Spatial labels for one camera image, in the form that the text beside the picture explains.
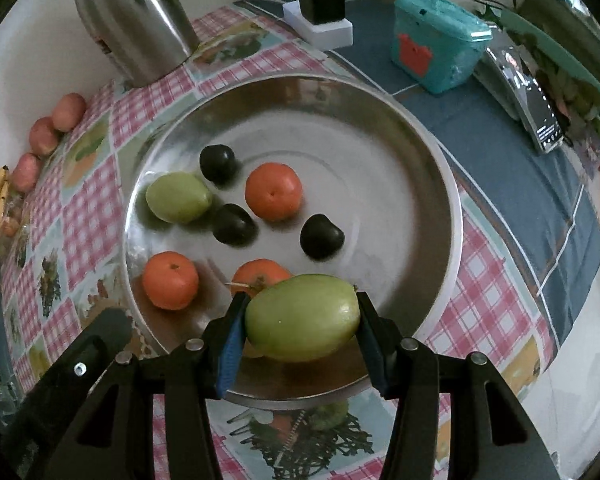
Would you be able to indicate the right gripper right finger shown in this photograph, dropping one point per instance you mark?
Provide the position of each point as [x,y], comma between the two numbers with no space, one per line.
[492,437]

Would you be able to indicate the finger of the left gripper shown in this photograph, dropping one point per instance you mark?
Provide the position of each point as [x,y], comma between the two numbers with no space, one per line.
[89,355]

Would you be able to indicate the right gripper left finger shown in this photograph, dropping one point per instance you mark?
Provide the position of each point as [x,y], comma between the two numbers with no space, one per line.
[111,436]

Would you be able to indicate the orange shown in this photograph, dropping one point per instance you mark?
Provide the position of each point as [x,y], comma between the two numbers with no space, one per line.
[257,275]
[273,192]
[170,281]

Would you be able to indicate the large green mango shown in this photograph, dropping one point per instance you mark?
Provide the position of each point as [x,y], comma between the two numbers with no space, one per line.
[178,197]

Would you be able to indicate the small dark plum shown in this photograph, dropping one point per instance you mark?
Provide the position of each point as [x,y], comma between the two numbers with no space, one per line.
[232,225]

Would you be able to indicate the small green mango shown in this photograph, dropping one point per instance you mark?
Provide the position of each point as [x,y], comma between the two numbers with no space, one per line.
[303,319]

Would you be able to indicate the checkered fruit tablecloth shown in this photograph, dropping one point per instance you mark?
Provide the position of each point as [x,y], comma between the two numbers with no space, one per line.
[311,420]

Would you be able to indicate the glass fruit bowl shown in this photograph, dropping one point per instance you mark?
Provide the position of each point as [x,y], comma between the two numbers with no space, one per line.
[11,223]

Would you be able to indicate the left red apple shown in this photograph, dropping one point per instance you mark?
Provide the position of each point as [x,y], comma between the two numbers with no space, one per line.
[26,173]

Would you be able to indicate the red apple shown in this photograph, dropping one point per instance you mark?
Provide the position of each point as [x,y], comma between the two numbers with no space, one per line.
[68,112]
[44,138]
[26,173]

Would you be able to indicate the middle red apple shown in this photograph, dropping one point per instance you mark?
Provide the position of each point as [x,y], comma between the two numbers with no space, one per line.
[44,138]

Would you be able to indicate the blue bed sheet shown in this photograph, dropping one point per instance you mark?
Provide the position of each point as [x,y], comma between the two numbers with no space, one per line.
[532,234]

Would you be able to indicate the right red apple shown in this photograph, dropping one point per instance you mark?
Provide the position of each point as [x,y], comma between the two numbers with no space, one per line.
[68,112]

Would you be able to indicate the steel round tray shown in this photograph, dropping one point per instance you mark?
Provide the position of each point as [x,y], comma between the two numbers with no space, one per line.
[364,161]

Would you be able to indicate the steel thermos jug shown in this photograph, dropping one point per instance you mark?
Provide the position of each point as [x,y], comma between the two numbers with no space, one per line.
[144,39]

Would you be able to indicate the smartphone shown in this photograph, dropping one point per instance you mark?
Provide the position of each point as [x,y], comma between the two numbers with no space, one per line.
[503,71]

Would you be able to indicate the white power strip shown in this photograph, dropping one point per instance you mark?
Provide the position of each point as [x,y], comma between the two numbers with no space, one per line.
[328,36]

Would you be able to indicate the teal plastic box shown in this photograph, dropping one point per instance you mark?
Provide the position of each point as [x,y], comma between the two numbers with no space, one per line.
[437,42]

